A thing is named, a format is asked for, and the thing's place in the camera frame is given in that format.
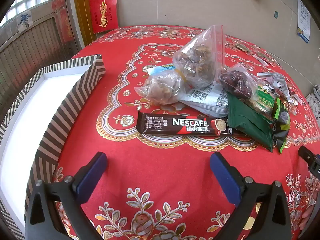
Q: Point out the blue snack packet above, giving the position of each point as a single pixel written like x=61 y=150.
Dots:
x=163 y=68

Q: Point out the red floral tablecloth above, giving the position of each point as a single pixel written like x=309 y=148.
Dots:
x=150 y=170

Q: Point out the wall calendar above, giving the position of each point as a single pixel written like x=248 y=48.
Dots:
x=303 y=20

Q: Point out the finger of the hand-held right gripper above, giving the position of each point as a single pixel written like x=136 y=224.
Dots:
x=311 y=158

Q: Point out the white grey snack packet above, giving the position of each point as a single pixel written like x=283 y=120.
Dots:
x=205 y=98

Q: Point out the dark coffee stick sachet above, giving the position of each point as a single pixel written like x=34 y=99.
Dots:
x=175 y=125

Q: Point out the wooden door frame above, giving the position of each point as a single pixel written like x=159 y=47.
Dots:
x=82 y=10

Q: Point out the black and green snack packet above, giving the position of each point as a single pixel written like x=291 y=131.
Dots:
x=281 y=125

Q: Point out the red door couplet strip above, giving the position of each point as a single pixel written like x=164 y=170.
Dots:
x=63 y=22

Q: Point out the small green wall sticker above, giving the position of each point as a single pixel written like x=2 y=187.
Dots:
x=276 y=14

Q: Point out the clear bag of red dates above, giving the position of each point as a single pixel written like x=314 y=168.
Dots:
x=236 y=80

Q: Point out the patterned chair cushion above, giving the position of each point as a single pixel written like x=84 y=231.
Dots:
x=313 y=100

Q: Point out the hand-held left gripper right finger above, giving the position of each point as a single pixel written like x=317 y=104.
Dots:
x=225 y=180

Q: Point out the dark green snack packet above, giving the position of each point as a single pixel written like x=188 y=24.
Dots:
x=247 y=122

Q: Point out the brown slatted door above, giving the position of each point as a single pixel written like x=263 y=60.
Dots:
x=32 y=45

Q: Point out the silver snack packet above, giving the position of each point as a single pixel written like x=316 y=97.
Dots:
x=281 y=86

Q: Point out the clear zip bag of walnuts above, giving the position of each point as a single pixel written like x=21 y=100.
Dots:
x=197 y=55

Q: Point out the striped cardboard box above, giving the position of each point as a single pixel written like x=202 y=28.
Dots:
x=75 y=100

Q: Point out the white blue flower sticker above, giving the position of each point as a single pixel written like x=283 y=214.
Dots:
x=25 y=20

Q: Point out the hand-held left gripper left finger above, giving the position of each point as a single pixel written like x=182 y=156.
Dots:
x=91 y=177

